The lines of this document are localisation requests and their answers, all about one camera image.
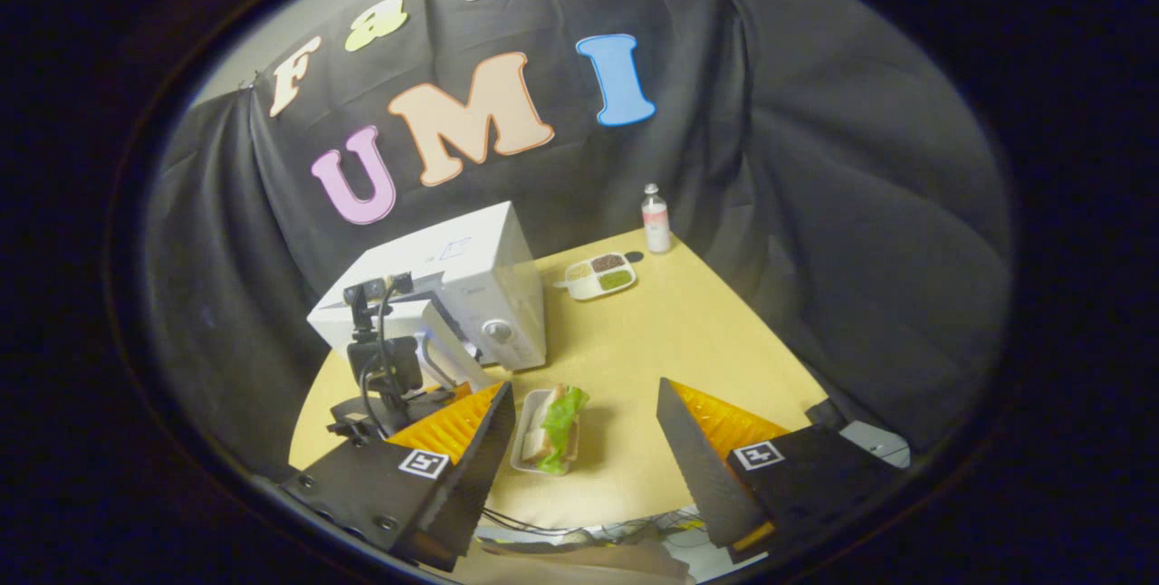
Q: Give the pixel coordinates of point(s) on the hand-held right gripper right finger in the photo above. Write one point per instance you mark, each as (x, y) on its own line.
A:
(697, 467)

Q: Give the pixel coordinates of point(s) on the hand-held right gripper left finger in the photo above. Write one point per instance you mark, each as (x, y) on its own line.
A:
(475, 467)

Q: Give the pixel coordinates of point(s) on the sandwich with lettuce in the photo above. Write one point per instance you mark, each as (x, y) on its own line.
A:
(557, 431)

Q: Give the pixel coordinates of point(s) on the white microwave oven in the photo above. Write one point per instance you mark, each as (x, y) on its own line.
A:
(453, 250)

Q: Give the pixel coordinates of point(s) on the white rectangular tray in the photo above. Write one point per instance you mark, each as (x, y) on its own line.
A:
(534, 399)

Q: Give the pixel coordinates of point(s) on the grey floor box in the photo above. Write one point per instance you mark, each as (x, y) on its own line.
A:
(874, 445)

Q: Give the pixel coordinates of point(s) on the white divided dish with beans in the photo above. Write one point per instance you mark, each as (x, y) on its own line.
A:
(598, 275)

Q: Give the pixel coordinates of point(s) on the small clear bottle pink label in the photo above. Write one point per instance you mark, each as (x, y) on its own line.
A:
(656, 223)

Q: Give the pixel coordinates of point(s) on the black backdrop cloth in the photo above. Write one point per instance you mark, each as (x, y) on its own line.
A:
(860, 205)

